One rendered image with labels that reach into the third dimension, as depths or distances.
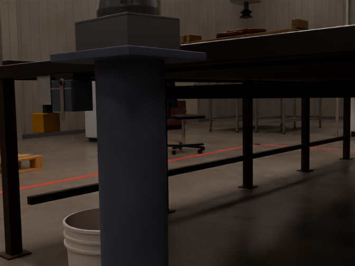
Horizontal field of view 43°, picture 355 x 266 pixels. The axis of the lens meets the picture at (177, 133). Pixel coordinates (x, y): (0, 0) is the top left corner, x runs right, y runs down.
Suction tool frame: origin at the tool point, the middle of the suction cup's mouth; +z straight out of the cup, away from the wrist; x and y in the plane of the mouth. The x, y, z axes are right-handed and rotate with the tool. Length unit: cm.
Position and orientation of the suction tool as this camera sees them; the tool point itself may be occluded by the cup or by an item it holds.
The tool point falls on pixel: (246, 17)
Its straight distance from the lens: 153.9
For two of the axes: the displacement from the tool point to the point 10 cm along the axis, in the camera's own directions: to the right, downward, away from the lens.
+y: -8.1, -0.4, 5.9
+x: -5.9, 0.8, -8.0
